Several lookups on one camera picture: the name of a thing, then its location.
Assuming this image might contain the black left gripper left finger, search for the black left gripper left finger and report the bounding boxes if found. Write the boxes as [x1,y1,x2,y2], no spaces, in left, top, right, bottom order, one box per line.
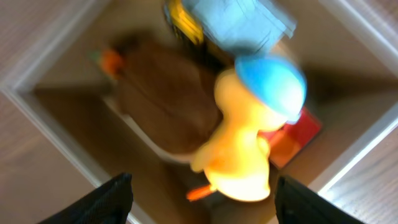
[39,173,134,224]

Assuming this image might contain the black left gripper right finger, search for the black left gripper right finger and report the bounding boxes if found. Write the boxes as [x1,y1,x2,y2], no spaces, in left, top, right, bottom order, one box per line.
[274,175,364,224]

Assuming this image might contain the colourful puzzle cube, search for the colourful puzzle cube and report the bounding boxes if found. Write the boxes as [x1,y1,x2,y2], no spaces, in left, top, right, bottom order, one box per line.
[258,107,322,170]

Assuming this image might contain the orange duck toy blue hat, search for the orange duck toy blue hat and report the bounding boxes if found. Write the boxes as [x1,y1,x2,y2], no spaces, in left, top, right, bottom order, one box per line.
[187,54,307,202]

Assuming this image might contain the brown plush bear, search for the brown plush bear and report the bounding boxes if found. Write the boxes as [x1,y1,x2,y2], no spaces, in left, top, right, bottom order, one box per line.
[90,35,224,156]

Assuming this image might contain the yellow grey toy truck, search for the yellow grey toy truck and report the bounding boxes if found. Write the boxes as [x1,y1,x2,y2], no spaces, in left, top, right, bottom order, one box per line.
[163,0,297,65]

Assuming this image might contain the white cardboard box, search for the white cardboard box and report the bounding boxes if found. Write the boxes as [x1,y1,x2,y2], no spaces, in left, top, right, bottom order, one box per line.
[1,0,397,223]

